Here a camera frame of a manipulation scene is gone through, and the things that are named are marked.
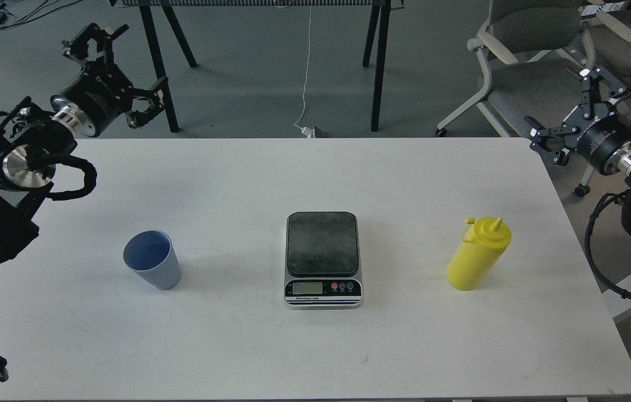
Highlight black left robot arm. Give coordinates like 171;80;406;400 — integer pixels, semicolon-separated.
0;23;168;264

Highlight blue ribbed plastic cup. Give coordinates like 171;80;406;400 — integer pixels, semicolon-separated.
122;231;182;290

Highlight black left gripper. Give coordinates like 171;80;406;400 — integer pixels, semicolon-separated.
50;23;170;138

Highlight yellow squeeze bottle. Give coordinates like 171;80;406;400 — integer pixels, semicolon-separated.
446;217;513;291

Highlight black legged background table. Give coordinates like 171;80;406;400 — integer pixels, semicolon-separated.
108;0;405;133

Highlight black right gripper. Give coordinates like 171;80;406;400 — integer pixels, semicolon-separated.
523;66;631;175

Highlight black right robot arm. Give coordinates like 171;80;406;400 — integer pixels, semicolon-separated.
524;66;631;300

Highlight white power adapter on floor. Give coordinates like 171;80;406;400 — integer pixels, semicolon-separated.
300;126;329;139

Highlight digital kitchen scale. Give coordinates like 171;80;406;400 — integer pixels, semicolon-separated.
283;211;364;310

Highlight white hanging cable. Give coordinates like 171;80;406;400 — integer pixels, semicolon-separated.
293;6;314;132

